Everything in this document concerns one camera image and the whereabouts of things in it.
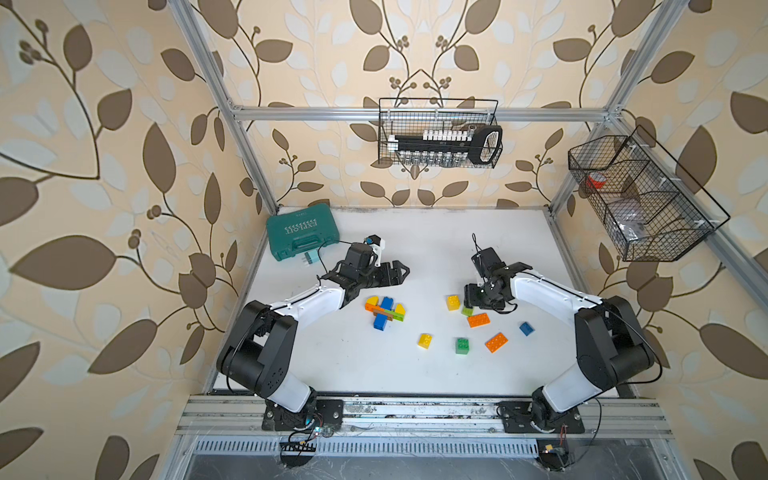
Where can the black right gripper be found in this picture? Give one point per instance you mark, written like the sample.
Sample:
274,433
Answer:
471,299

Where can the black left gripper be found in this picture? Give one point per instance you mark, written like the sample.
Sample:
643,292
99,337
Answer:
394,277

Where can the lime green lego brick long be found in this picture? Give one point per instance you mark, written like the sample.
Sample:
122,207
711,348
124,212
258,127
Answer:
396,316

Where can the blue lego brick base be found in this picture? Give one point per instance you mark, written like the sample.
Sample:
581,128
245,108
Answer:
380,322

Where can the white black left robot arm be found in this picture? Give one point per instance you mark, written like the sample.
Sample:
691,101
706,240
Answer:
257,351

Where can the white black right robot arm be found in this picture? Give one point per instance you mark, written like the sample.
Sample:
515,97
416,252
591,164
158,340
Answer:
609,344

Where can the orange lego brick right upper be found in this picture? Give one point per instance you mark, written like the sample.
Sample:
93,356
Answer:
478,320

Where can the green lego brick square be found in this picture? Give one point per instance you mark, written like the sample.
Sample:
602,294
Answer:
462,346

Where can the orange lego brick right lower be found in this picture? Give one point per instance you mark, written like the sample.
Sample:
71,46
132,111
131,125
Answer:
496,342

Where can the small blue lego brick right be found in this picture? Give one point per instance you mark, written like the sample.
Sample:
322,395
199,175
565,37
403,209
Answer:
526,328

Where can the small teal white box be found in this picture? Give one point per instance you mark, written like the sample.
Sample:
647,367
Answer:
311,257

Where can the green plastic tool case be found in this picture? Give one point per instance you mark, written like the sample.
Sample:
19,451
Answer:
307,229

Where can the red tape roll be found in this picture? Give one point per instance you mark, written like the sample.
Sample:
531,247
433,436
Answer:
596,180

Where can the clear plastic bag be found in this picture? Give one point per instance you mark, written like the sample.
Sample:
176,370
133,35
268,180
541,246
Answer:
626,220

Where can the small electronics board right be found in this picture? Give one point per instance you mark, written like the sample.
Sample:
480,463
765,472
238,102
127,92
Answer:
554,456

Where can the small electronics board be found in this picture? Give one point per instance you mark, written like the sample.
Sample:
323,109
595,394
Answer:
294,454
554,456

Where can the small electronics board left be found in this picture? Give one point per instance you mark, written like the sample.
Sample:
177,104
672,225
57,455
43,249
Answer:
294,454

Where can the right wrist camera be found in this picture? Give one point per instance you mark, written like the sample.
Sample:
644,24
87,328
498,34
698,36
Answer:
491,268

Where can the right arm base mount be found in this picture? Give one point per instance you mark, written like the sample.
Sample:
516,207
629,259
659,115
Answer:
532,417

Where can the black white socket set rail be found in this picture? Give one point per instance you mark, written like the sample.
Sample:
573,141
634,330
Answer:
477,146

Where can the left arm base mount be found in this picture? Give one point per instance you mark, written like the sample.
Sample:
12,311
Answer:
303,414

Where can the black wire basket back wall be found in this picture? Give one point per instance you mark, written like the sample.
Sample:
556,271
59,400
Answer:
402,115

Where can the black wire basket wall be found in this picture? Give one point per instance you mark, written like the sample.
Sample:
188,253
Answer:
402,115
680,213

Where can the black wire basket right wall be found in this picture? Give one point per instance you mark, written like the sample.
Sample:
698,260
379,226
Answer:
680,213

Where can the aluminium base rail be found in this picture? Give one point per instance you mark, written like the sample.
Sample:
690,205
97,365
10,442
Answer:
415,417

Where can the aluminium frame corner post left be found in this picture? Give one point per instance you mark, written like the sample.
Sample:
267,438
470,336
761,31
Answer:
184,15

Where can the aluminium frame corner post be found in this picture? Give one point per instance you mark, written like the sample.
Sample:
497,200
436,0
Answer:
184,15
649,23

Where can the aluminium frame corner post right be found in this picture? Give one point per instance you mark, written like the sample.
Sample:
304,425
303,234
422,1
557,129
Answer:
649,23

